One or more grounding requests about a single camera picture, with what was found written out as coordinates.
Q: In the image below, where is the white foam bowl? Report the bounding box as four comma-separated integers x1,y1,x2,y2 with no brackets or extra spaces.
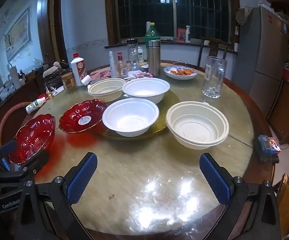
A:
102,98,160,138
122,77,171,104

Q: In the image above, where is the pink cloth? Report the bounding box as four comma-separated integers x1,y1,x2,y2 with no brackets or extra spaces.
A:
90,70,113,80

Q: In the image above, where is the large wall mirror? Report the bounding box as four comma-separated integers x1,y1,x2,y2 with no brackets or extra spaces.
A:
0,0,43,110

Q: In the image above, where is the clear bottle black lid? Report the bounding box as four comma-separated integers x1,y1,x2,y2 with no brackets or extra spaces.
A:
127,38,140,71

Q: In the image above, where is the red glass plate white sticker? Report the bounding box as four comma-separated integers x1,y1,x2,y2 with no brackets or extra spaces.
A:
59,99,108,133

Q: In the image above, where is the small white bottle green label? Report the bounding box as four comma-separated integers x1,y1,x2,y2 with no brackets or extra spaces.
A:
25,96,47,114

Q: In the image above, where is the white squeeze tube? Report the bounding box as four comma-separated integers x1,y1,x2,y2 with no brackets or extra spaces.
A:
108,51,115,78

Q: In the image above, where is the pink and yellow hula hoop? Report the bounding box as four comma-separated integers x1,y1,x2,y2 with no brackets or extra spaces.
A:
0,101,33,147

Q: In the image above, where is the green plastic bottle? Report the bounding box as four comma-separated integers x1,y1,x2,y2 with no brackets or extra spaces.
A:
145,22,161,46

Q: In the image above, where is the blue card box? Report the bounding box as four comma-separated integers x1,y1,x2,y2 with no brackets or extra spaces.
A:
257,135,281,155

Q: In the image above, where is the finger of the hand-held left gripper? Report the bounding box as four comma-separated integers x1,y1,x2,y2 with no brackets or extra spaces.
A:
0,139,19,159
0,151,50,181

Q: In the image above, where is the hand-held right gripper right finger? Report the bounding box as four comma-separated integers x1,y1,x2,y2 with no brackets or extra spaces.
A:
199,152,281,240

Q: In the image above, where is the dark framed window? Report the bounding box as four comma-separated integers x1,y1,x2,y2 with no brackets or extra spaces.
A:
104,0,240,46

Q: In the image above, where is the cream plastic bowl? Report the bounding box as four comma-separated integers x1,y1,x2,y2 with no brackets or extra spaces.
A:
166,101,229,151
87,78,127,103

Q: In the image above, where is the brown jar gold lid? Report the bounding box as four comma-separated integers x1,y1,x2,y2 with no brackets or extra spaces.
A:
61,72,76,90

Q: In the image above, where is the red glass plate gold rim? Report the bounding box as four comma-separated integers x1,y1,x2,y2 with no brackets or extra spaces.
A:
9,113,56,166

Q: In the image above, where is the small clear liquor bottle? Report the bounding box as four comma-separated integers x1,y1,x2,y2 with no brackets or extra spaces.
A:
116,52,128,78

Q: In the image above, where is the white tumbler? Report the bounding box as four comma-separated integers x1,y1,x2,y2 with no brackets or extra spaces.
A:
8,63,21,90

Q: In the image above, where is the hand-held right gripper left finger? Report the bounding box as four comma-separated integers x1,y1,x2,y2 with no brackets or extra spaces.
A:
16,152,98,240

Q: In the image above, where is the small perfume bottle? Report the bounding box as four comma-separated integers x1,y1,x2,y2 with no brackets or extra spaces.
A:
45,86,58,97

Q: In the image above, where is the dark wooden chair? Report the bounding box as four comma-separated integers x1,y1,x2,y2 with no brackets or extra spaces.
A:
198,37,233,67

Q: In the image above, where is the blue rimmed plate with food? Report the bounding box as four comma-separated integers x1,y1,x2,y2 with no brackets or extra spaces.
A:
163,65,198,81

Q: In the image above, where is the clear glass mug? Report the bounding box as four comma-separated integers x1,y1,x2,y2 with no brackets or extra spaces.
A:
202,56,227,99

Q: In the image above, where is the gold glitter turntable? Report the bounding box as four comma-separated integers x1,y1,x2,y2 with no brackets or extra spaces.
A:
92,87,183,141

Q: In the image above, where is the stainless steel thermos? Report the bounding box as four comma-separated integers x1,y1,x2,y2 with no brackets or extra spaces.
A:
147,40,161,77

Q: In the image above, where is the silver refrigerator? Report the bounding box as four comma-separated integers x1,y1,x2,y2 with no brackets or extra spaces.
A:
231,4,289,118

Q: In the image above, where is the white liquor bottle red cap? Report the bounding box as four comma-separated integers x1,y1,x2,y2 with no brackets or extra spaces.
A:
70,52,87,87

